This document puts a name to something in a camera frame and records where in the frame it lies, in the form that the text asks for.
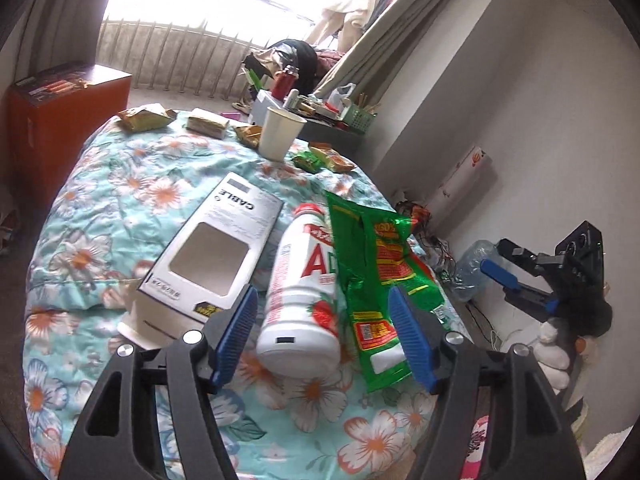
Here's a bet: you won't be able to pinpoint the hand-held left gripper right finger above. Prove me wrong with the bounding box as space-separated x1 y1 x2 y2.
389 285 586 480

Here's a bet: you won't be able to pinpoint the black bag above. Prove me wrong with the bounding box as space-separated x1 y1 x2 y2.
271 39 320 97

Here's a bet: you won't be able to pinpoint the tangled cables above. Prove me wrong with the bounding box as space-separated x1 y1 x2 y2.
394 199 453 282

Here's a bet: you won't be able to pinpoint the white windowed cable box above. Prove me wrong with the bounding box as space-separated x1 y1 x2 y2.
117 172 285 350

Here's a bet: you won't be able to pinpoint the white strawberry drink bottle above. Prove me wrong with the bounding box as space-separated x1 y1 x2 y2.
255 203 347 379

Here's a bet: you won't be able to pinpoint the yellow-green snack packet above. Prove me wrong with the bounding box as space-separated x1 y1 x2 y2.
115 103 178 134

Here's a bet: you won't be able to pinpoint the green plastic basket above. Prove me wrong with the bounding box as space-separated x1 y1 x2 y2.
344 101 378 132

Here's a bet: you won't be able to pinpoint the clear water jug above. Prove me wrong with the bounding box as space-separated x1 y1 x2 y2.
452 239 502 304

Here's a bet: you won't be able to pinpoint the red thermos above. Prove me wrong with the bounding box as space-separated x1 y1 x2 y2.
271 64 301 102

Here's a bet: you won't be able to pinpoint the grey cabinet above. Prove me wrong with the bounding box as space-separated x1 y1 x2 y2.
249 89 364 157

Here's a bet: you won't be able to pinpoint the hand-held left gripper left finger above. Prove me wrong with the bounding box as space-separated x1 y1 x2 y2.
57 285 259 480

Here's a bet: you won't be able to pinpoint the green snack packet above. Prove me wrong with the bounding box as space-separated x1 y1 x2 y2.
292 149 327 174

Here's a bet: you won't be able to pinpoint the pink blanket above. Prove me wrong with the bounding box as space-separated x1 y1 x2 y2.
459 414 490 480

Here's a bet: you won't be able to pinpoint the person's right forearm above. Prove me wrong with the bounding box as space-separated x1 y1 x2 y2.
570 405 638 480

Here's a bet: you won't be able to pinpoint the rolled patterned wallpaper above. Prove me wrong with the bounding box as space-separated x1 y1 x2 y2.
434 145 499 212

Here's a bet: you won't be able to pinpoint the beige curtain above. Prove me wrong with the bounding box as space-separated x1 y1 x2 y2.
311 0 482 107

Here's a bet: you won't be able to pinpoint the person's right hand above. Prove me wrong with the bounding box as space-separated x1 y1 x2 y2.
534 320 576 397

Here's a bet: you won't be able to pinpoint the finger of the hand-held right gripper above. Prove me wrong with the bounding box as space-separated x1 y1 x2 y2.
480 258 557 319
497 240 542 269

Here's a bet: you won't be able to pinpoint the small orange snack packet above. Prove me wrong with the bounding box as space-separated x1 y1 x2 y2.
234 124 264 149

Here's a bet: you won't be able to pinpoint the orange wooden cabinet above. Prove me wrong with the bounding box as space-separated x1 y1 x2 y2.
7 62 133 207

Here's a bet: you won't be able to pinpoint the green foil bag red label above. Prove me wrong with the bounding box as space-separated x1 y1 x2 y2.
325 190 454 394

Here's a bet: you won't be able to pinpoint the cream sandwich packet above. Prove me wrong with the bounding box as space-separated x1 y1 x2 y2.
185 108 231 139

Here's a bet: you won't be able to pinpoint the metal window railing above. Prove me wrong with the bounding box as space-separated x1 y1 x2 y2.
96 16 262 99

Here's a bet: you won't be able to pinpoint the white paper cup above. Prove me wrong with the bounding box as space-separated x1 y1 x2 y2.
258 105 308 162

